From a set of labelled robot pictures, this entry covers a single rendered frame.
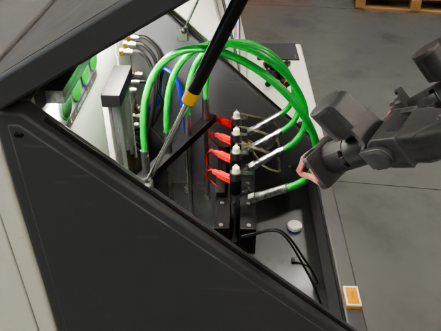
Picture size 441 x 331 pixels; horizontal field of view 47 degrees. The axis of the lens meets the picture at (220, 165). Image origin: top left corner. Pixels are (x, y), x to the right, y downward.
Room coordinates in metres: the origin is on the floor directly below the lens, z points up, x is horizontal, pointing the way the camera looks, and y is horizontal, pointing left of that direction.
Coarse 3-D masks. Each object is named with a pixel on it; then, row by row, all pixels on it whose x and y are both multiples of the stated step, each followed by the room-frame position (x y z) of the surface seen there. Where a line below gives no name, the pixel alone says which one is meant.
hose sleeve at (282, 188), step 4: (284, 184) 0.78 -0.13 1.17; (268, 188) 0.80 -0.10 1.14; (272, 188) 0.79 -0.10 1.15; (276, 188) 0.78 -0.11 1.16; (280, 188) 0.78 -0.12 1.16; (284, 188) 0.77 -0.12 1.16; (256, 192) 0.80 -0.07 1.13; (260, 192) 0.80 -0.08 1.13; (264, 192) 0.79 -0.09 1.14; (268, 192) 0.79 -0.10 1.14; (272, 192) 0.78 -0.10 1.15; (276, 192) 0.78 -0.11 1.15; (280, 192) 0.77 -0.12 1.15; (284, 192) 0.77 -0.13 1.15; (256, 196) 0.80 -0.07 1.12; (260, 196) 0.79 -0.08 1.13; (264, 196) 0.79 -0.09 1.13; (268, 196) 0.78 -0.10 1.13; (272, 196) 0.78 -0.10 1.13
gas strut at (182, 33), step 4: (196, 0) 1.22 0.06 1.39; (196, 4) 1.22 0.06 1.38; (192, 8) 1.22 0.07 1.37; (192, 12) 1.22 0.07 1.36; (188, 16) 1.22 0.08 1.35; (188, 20) 1.22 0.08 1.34; (180, 28) 1.22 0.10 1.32; (184, 28) 1.22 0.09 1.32; (180, 32) 1.22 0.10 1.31; (184, 32) 1.21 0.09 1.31; (180, 36) 1.22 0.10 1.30; (184, 36) 1.22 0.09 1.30; (180, 40) 1.22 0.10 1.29; (184, 40) 1.22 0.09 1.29
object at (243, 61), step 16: (192, 48) 0.85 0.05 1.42; (160, 64) 0.88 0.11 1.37; (256, 64) 0.81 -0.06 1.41; (272, 80) 0.79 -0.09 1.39; (144, 96) 0.90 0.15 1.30; (288, 96) 0.78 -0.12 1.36; (144, 112) 0.90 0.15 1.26; (304, 112) 0.77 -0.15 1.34; (144, 128) 0.91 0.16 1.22; (144, 144) 0.91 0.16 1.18
